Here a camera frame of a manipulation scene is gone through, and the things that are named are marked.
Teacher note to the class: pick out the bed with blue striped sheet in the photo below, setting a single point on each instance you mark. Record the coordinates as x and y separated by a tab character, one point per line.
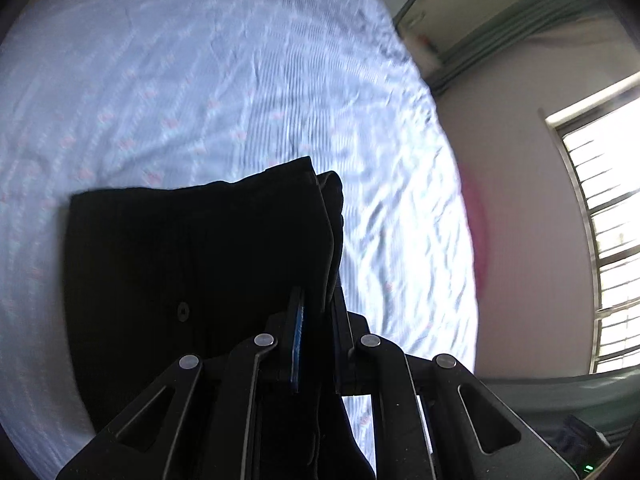
200	75

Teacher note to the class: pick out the white nightstand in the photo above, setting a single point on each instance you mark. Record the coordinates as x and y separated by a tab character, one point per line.
425	45

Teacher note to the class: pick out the green curtain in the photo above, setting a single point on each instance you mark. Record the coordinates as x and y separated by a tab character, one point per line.
520	25
550	400

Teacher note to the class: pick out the grey padded headboard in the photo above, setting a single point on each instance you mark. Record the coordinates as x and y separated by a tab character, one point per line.
407	5

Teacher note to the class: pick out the window with metal bars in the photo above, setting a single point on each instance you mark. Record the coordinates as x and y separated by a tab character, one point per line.
605	210

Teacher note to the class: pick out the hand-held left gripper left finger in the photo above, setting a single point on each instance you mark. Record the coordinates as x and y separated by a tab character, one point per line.
297	340

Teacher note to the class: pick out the black pants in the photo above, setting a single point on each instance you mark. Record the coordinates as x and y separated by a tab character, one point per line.
200	260

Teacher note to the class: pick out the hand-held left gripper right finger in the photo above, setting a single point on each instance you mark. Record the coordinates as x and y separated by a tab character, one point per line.
341	355

